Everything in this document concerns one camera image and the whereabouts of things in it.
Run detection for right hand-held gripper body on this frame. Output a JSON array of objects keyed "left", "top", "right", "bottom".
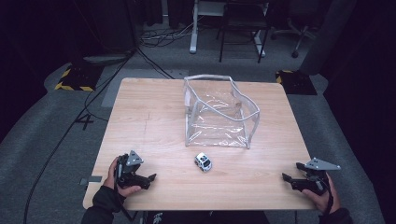
[{"left": 290, "top": 157, "right": 342, "bottom": 196}]

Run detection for long black floor cable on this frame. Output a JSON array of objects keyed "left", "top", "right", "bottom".
[{"left": 22, "top": 46, "right": 138, "bottom": 224}]

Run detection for wheeled office chair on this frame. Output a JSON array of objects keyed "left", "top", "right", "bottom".
[{"left": 270, "top": 0, "right": 318, "bottom": 59}]

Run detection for grey floor mat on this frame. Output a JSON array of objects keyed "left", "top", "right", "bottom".
[{"left": 101, "top": 68, "right": 190, "bottom": 108}]

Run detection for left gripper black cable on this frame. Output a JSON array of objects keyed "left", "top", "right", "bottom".
[{"left": 113, "top": 164, "right": 138, "bottom": 222}]

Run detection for person's right hand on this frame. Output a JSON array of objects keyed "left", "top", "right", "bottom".
[{"left": 302, "top": 173, "right": 342, "bottom": 216}]

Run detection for person's left hand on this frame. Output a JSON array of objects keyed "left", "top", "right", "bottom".
[{"left": 103, "top": 156, "right": 143, "bottom": 198}]

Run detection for grey curtain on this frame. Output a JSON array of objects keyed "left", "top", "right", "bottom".
[{"left": 298, "top": 0, "right": 358, "bottom": 76}]

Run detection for bundle of floor cables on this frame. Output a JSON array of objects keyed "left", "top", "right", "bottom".
[{"left": 139, "top": 18, "right": 194, "bottom": 48}]

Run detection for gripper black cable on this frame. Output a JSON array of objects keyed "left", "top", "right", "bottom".
[
  {"left": 321, "top": 174, "right": 334, "bottom": 217},
  {"left": 113, "top": 164, "right": 138, "bottom": 222}
]

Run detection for grey tape strip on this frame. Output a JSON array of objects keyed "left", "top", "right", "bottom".
[{"left": 78, "top": 175, "right": 103, "bottom": 187}]

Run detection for clear plastic bag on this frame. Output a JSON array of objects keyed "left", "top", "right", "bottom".
[{"left": 182, "top": 74, "right": 262, "bottom": 150}]

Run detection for grey flat stand base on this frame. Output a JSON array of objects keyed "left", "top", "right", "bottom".
[{"left": 82, "top": 54, "right": 130, "bottom": 66}]

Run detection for black yellow-striped floor plate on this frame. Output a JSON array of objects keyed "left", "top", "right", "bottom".
[
  {"left": 275, "top": 69, "right": 318, "bottom": 96},
  {"left": 54, "top": 63, "right": 104, "bottom": 92}
]

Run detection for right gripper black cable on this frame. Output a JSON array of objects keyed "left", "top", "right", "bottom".
[{"left": 321, "top": 174, "right": 334, "bottom": 217}]

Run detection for small white toy car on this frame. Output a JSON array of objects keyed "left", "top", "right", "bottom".
[{"left": 194, "top": 152, "right": 213, "bottom": 173}]

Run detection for white desk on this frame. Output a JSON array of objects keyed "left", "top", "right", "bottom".
[{"left": 189, "top": 0, "right": 269, "bottom": 59}]

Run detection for person's dark clothing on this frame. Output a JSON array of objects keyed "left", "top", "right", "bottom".
[{"left": 144, "top": 210, "right": 272, "bottom": 224}]

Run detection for black metal chair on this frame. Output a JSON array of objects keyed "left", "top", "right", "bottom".
[{"left": 217, "top": 1, "right": 270, "bottom": 64}]

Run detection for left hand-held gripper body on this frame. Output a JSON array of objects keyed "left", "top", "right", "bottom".
[{"left": 114, "top": 149, "right": 151, "bottom": 190}]

